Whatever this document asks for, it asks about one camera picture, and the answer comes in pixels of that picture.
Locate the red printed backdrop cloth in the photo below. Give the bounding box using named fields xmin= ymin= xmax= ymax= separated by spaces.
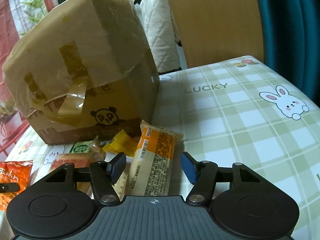
xmin=0 ymin=0 xmax=61 ymax=156

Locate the green plaid tablecloth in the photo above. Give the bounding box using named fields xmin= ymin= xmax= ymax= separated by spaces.
xmin=0 ymin=55 xmax=320 ymax=240

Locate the wooden board panel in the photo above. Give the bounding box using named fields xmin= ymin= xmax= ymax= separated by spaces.
xmin=168 ymin=0 xmax=264 ymax=68

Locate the yellow snack packet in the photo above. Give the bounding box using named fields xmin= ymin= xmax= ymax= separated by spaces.
xmin=103 ymin=129 xmax=138 ymax=157

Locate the bread packet red label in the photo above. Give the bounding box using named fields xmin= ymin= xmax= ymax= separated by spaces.
xmin=48 ymin=137 xmax=107 ymax=201

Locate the white quilted blanket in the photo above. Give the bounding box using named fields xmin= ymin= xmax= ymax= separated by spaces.
xmin=134 ymin=0 xmax=181 ymax=74

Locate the cardboard box with plastic liner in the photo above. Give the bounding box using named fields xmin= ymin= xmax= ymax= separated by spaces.
xmin=3 ymin=0 xmax=159 ymax=145

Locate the orange white snack bar packet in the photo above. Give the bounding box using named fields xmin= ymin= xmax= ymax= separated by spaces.
xmin=125 ymin=121 xmax=183 ymax=196

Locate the orange snack bag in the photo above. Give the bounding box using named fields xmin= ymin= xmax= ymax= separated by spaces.
xmin=0 ymin=160 xmax=33 ymax=211

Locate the small green snack packet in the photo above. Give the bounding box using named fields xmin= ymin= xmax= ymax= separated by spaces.
xmin=68 ymin=141 xmax=93 ymax=153

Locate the teal curtain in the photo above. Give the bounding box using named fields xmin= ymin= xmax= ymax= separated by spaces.
xmin=257 ymin=0 xmax=319 ymax=105

